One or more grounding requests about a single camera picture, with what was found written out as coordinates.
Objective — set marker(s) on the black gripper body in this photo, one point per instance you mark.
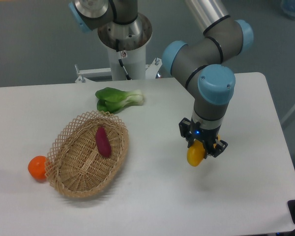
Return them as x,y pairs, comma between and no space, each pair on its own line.
204,131

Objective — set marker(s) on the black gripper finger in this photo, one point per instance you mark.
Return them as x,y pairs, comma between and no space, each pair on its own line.
215,149
184,128

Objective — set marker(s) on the yellow mango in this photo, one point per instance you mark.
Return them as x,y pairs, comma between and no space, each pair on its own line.
196,153

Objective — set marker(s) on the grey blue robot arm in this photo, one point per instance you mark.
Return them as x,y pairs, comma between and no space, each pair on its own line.
199,68

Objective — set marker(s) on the woven wicker basket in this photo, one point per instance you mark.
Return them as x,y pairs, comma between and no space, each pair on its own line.
74,167

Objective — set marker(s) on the green bok choy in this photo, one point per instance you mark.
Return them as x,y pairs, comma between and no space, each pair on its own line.
113,100

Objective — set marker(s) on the purple sweet potato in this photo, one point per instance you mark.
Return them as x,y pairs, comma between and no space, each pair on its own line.
103,143

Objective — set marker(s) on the orange tangerine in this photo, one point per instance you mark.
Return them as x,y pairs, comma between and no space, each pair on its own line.
36,168

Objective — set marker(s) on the blue plastic bag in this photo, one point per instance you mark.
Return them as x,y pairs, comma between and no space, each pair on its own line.
288,7

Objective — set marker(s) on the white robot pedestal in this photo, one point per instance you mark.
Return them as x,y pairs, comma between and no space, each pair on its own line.
126,48

